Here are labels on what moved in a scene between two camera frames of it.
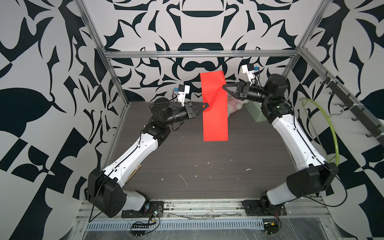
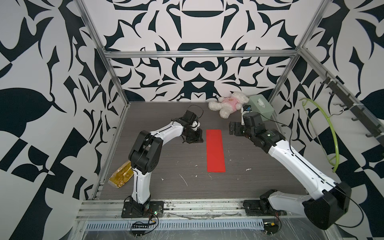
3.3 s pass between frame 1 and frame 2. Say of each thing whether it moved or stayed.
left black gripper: moved
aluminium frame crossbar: stayed
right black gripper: moved
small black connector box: stayed
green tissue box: stayed
